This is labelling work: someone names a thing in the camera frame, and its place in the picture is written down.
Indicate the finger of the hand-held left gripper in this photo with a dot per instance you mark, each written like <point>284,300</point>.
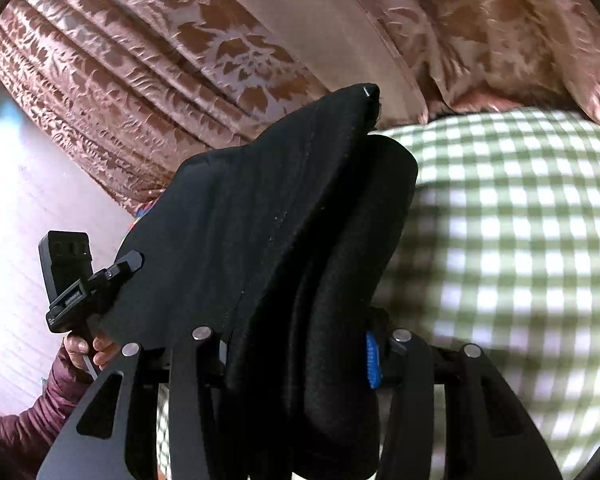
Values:
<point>122,266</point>

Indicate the black pants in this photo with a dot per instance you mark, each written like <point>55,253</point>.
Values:
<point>280,240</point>

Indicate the person's left hand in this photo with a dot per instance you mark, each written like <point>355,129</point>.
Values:
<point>87,347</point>

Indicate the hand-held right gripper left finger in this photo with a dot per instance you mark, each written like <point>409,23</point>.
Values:
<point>200,360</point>

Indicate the green checked blanket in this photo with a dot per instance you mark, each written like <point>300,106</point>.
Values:
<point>505,260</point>

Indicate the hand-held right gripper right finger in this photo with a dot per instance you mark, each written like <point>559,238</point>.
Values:
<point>372,360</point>

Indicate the brown patterned curtain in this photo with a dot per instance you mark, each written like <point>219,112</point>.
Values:
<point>205,40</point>

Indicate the person's left forearm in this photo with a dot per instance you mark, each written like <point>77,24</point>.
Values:
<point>30,420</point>

